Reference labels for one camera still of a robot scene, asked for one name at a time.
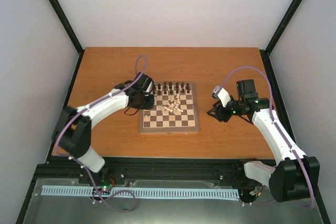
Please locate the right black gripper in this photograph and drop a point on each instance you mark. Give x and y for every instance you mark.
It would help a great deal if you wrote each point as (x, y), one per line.
(221, 115)

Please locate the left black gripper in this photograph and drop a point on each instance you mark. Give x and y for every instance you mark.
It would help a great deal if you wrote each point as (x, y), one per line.
(149, 106)

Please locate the wooden folding chess board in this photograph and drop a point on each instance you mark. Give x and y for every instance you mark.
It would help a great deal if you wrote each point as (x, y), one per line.
(170, 123)

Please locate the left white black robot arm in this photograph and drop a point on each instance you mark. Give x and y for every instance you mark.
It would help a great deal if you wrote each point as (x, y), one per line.
(73, 130)

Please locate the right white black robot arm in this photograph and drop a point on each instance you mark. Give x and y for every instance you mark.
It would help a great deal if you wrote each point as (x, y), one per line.
(295, 175)

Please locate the dark chess pieces row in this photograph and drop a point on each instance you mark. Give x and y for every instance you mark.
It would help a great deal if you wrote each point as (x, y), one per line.
(172, 88)

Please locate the pile of white chess pieces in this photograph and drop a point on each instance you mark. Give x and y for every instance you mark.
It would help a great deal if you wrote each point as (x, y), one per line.
(172, 104)

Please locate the left controller circuit board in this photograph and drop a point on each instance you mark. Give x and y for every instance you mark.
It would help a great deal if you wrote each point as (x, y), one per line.
(105, 184)

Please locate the right controller wiring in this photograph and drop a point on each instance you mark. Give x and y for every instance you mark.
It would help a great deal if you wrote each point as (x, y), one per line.
(258, 191)

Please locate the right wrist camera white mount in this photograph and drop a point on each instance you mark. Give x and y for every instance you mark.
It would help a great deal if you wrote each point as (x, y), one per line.
(221, 94)

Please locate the black aluminium frame rail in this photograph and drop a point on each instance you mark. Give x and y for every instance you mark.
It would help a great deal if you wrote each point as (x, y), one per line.
(223, 172)

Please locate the light blue cable duct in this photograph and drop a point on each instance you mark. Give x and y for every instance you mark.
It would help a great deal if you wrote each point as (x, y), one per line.
(146, 193)

